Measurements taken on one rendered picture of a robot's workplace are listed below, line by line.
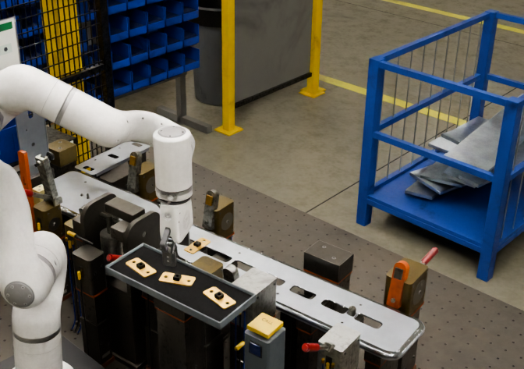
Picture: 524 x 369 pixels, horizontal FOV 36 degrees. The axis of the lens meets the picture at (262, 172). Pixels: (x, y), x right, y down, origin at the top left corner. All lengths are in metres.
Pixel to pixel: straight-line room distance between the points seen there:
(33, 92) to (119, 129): 0.20
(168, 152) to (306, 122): 3.89
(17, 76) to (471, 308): 1.65
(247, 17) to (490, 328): 3.20
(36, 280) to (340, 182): 3.15
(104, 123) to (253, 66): 3.77
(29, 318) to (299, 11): 4.03
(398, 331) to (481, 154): 2.20
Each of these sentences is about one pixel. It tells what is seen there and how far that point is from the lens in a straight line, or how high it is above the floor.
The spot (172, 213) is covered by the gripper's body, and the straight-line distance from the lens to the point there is 1.86.
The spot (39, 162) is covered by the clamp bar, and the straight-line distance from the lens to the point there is 2.52.
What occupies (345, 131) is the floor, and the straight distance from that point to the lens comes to 5.54.
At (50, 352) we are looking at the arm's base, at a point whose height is 0.95.
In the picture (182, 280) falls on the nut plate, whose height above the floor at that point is 1.16.
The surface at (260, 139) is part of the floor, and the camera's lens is 5.38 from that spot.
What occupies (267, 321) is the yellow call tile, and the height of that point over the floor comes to 1.16.
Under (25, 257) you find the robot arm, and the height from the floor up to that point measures 1.26.
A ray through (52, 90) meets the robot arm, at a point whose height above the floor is 1.66.
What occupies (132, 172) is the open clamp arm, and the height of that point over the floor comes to 1.05.
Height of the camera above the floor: 2.32
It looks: 28 degrees down
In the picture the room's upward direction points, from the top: 1 degrees clockwise
